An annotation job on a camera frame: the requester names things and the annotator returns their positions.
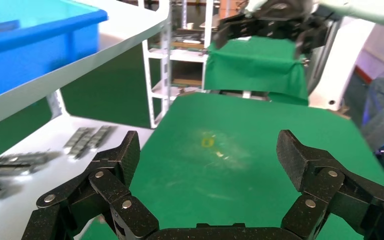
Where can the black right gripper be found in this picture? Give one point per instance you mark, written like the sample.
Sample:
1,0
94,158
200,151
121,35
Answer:
281,24

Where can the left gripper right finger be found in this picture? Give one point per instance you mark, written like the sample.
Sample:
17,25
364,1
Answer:
328,185

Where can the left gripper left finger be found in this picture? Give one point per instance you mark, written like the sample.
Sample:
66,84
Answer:
112,185

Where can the green hanging cloth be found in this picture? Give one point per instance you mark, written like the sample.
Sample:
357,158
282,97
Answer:
255,69

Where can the silver notched metal strip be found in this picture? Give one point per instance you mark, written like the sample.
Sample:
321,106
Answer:
10,169
29,157
104,136
0,190
77,137
84,149

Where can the white robot body column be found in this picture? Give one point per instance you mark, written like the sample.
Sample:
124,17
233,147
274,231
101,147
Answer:
341,73

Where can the green table cloth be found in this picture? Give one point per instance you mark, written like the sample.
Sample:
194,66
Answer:
245,116

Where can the perforated white angle strut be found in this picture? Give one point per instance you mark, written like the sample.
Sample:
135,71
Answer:
56,104

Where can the yellow square marking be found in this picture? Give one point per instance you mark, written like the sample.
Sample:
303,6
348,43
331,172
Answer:
203,142

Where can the white paper scrap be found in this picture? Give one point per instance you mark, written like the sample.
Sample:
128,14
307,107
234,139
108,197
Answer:
219,154

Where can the white metal rack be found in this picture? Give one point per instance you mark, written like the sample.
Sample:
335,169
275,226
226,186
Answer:
165,66

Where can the white metal shelf board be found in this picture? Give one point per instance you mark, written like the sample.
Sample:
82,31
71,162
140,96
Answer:
79,63

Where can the blue plastic bin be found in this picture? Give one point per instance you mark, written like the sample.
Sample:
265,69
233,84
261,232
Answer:
29,66

